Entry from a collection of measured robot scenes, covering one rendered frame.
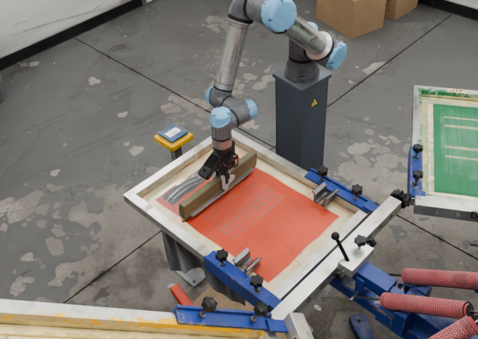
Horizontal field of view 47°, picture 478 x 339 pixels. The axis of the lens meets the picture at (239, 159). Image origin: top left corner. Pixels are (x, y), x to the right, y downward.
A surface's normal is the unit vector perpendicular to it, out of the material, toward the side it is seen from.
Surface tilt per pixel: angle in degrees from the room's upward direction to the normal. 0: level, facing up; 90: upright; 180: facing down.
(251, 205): 0
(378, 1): 90
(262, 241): 0
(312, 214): 0
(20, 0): 90
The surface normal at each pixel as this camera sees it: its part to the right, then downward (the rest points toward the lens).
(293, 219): -0.05, -0.75
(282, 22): 0.57, 0.44
